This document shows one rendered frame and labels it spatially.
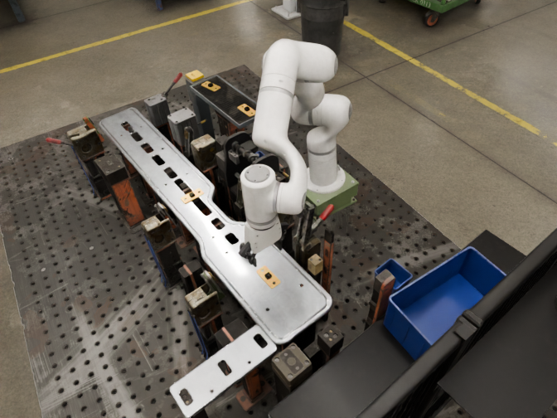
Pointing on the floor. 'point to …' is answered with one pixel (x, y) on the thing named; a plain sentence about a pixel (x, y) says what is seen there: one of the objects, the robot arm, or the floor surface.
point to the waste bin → (323, 21)
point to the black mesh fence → (388, 404)
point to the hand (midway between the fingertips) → (265, 253)
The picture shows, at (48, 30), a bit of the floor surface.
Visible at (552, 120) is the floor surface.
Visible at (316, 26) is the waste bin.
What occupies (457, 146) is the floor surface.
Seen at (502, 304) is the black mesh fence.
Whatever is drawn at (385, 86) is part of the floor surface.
